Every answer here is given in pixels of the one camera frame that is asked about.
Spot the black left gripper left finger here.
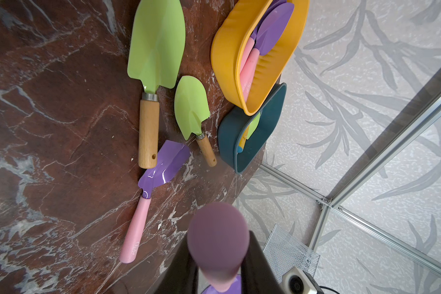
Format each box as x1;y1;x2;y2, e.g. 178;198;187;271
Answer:
155;235;198;294

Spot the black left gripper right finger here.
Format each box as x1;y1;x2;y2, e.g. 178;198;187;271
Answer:
241;231;284;294

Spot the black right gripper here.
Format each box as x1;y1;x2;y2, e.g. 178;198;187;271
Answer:
281;267;324;294

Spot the purple square shovel pink handle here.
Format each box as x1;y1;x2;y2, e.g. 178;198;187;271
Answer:
187;202;250;293
119;140;191;263
240;0;287;71

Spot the green trowel yellow handle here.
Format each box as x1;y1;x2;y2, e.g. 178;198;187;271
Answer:
237;113;261;153

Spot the dark teal storage box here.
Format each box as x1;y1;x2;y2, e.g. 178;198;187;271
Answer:
218;83;287;174

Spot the yellow storage box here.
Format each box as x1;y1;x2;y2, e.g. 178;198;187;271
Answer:
211;0;310;116

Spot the white wire mesh basket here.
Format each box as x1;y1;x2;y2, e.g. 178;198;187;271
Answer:
263;224;320;283

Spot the green shovel wooden handle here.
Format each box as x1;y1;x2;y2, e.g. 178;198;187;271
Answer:
127;1;186;169
174;75;217;167

